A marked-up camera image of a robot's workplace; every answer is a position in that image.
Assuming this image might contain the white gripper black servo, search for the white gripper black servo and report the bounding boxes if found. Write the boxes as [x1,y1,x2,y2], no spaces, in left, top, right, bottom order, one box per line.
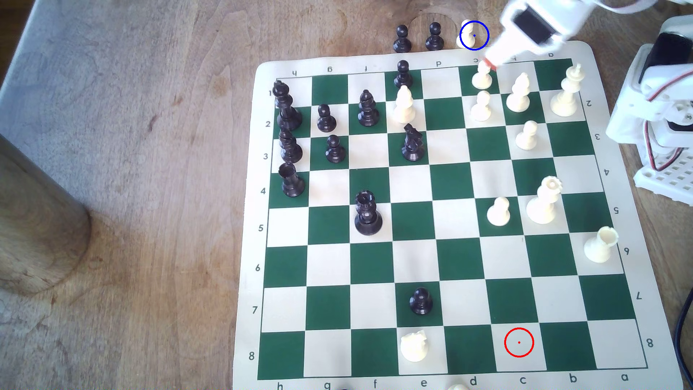
[483,0,591,71]

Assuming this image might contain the white pawn chess piece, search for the white pawn chess piece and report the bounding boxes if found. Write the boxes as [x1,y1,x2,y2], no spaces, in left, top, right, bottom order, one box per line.
[470,90,493,122]
[515,120,539,151]
[471,61,493,91]
[457,19,480,50]
[486,196,512,227]

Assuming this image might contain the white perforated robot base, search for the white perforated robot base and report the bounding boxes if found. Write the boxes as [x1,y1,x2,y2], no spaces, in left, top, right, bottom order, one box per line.
[632,160,693,207]

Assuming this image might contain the white bishop chess piece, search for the white bishop chess piece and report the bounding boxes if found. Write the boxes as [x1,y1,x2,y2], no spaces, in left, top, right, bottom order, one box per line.
[392,85,417,125]
[506,72,531,113]

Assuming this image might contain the black pawn chess piece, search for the black pawn chess piece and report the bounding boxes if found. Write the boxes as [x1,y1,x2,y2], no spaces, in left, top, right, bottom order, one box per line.
[409,287,434,316]
[393,24,413,54]
[393,60,414,90]
[425,22,445,52]
[317,104,337,133]
[325,135,347,164]

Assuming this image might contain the white king chess piece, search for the white king chess piece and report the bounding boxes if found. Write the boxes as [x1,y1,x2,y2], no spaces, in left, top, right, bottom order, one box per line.
[550,62,587,118]

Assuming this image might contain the black knight chess piece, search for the black knight chess piece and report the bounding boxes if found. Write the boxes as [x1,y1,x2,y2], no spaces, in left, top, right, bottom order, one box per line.
[401,123,426,162]

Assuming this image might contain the black bishop chess piece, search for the black bishop chess piece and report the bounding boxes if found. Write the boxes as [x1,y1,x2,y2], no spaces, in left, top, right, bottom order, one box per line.
[357,89,380,127]
[278,128,304,164]

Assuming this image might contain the white queen chess piece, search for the white queen chess piece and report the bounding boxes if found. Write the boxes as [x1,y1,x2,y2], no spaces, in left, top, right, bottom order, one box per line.
[526,176,563,225]

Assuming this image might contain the black queen chess piece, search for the black queen chess piece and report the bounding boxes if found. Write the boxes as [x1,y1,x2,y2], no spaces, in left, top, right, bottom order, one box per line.
[354,190,383,236]

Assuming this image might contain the white rook chess piece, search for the white rook chess piece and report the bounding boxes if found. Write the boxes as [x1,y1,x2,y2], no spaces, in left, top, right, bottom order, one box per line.
[583,226,619,264]

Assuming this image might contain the black king chess piece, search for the black king chess piece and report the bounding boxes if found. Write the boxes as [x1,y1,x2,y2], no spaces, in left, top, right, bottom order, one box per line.
[272,79,303,131]

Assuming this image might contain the black rook chess piece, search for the black rook chess piece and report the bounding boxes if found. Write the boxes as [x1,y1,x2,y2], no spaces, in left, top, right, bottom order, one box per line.
[278,162,306,198]

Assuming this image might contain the white knight chess piece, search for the white knight chess piece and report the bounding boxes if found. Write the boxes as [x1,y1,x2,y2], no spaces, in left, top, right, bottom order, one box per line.
[400,330,430,363]

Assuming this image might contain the green and cream chessboard mat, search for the green and cream chessboard mat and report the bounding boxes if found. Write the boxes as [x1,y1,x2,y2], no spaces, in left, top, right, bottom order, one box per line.
[233,40,684,390]

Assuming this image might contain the red black white servo wires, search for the red black white servo wires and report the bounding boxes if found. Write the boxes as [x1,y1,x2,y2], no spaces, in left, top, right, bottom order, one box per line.
[643,81,693,175]

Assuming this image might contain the thin black cable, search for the thin black cable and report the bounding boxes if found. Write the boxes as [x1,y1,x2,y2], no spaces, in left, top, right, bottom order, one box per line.
[673,292,693,369]

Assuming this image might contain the round wooden post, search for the round wooden post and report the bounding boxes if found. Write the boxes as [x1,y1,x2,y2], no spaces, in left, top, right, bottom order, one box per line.
[0,133,92,296]

